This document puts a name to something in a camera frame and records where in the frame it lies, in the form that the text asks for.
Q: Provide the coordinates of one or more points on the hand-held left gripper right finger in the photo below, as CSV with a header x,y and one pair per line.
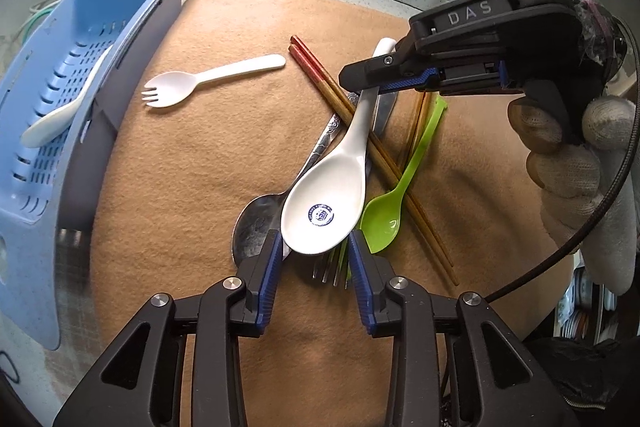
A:
x,y
360,279

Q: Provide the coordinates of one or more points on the green plastic spoon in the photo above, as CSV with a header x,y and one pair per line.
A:
x,y
385,222

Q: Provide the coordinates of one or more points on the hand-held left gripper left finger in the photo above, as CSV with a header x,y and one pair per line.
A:
x,y
269,269

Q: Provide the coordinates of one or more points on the red-tipped wooden chopstick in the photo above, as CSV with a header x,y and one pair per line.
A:
x,y
320,69
312,74

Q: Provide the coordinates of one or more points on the white plastic spork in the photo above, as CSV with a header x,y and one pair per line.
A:
x,y
175,87

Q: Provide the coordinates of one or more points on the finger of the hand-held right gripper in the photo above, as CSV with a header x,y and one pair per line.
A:
x,y
380,72

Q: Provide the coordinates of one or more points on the blue plastic slotted basket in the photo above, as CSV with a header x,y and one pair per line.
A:
x,y
75,12

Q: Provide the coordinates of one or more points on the person's right hand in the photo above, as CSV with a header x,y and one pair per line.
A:
x,y
565,172

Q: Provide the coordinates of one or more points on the small white plastic spoon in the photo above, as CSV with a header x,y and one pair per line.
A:
x,y
50,124

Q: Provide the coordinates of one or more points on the metal fork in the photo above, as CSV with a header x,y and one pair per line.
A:
x,y
385,116

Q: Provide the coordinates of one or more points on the stack of dishes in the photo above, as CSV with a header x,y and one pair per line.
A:
x,y
585,307

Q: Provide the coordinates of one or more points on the green plastic fork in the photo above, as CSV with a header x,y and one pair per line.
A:
x,y
344,259

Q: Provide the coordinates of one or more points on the plain brown wooden chopstick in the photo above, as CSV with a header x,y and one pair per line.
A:
x,y
424,117
415,127

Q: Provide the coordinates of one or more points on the white ceramic spoon blue emblem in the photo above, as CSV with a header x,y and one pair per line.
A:
x,y
320,207

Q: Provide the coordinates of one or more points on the dark cloth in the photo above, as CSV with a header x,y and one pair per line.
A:
x,y
590,382

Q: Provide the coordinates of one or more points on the tan felt mat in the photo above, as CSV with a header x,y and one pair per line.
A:
x,y
200,147

